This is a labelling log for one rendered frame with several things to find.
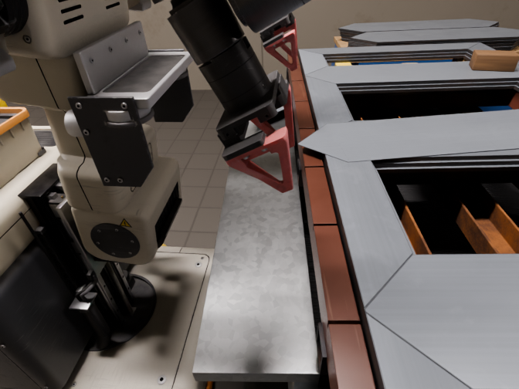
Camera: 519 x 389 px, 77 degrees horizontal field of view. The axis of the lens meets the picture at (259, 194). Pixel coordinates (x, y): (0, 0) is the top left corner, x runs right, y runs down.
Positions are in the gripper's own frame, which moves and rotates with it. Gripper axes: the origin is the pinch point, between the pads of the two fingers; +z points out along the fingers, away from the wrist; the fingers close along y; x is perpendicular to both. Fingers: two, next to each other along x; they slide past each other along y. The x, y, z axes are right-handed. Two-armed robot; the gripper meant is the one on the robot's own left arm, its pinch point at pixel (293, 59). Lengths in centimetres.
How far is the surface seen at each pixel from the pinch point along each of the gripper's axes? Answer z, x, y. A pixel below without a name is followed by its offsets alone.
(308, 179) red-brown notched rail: 17.0, 4.3, -22.5
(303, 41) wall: 51, 20, 252
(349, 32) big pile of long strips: 26, -16, 101
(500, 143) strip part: 33.7, -33.1, -10.4
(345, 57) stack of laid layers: 24, -10, 61
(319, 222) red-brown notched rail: 17.7, 2.8, -35.3
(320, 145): 16.4, 1.0, -12.1
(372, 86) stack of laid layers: 25.7, -14.5, 27.6
